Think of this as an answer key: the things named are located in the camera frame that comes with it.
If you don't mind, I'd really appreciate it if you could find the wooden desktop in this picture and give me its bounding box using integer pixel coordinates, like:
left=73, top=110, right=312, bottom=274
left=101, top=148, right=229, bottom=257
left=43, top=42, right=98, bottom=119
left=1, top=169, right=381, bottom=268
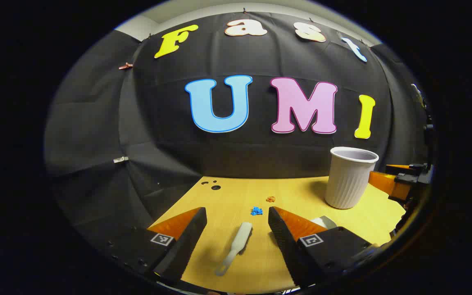
left=148, top=175, right=406, bottom=294

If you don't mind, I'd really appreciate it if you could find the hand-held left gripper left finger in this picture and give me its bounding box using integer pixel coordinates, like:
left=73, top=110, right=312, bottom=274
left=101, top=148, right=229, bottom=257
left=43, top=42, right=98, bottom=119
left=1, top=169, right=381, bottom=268
left=97, top=207, right=207, bottom=284

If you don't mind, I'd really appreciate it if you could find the small white broom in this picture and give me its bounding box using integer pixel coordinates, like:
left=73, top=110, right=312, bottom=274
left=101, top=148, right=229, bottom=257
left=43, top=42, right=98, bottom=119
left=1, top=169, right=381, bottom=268
left=215, top=222, right=253, bottom=277

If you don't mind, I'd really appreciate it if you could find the grey dustpan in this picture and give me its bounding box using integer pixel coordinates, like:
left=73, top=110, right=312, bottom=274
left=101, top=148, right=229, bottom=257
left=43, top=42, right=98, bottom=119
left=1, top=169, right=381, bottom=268
left=310, top=216, right=338, bottom=231

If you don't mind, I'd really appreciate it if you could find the white ribbed garbage bin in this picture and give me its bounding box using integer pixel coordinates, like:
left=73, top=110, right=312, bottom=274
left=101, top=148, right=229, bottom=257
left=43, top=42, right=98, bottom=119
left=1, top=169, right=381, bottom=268
left=325, top=146, right=379, bottom=210

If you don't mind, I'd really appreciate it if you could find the black backdrop cloth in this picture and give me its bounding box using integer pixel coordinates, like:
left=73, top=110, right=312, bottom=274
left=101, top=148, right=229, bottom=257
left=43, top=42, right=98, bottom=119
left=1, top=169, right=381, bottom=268
left=44, top=11, right=430, bottom=246

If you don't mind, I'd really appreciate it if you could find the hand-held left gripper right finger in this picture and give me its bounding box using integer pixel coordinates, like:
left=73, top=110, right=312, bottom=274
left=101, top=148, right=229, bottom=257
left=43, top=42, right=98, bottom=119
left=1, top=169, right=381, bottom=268
left=268, top=206, right=375, bottom=287

